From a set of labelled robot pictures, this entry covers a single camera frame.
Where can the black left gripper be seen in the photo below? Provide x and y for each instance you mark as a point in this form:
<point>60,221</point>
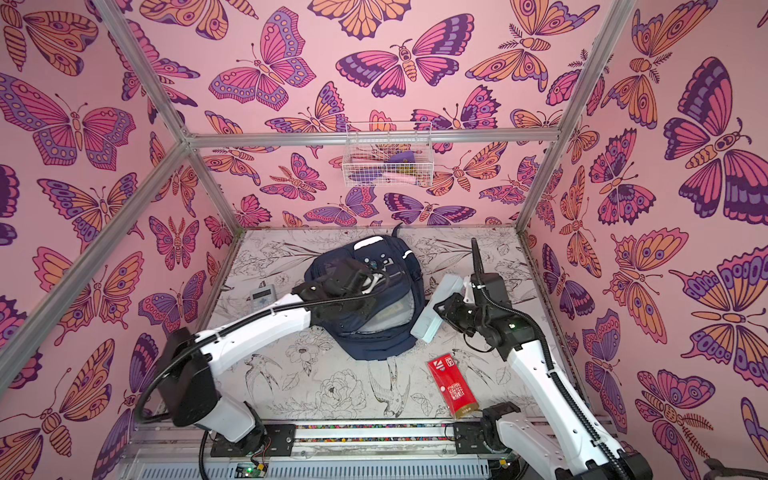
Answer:
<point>368,304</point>

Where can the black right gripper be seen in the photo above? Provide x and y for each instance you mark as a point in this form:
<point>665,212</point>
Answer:
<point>455,307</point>

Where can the navy blue backpack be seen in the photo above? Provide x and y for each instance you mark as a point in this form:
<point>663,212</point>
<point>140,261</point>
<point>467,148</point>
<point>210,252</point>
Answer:
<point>382,269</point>

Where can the grey scientific calculator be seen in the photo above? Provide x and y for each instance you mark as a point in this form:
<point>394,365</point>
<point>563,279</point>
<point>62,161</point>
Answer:
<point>262,297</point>

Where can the pale green ruler case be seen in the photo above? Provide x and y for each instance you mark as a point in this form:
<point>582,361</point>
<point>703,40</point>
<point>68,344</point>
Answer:
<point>429,321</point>

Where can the red pencil case package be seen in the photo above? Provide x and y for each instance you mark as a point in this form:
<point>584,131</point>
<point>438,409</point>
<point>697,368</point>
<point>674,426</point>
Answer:
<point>452,385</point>

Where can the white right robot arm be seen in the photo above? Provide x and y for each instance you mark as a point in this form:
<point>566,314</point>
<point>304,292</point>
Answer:
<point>579,446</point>

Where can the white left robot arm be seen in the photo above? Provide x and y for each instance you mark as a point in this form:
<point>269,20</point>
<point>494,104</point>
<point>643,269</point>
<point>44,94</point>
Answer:
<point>184,390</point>

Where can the pink item in basket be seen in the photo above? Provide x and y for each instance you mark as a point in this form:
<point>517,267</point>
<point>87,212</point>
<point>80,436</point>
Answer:
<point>401,179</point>

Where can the purple item in basket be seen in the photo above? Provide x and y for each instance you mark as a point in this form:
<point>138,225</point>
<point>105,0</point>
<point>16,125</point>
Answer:
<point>406,157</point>

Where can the green circuit board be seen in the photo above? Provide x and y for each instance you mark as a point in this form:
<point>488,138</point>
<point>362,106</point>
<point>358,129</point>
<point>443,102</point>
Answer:
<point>250,471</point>

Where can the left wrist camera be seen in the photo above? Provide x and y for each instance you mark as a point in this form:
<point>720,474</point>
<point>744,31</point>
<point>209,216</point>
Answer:
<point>348,277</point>

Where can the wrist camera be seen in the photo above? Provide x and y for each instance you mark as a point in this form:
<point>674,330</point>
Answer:
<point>489,285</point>
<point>348,277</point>

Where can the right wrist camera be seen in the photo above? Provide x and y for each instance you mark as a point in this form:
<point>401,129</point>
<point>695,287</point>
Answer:
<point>489,285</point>

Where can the white wire wall basket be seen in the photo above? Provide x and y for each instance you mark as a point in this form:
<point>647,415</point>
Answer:
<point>382,153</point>

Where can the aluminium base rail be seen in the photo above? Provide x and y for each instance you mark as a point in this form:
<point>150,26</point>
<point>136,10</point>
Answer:
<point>292,449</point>

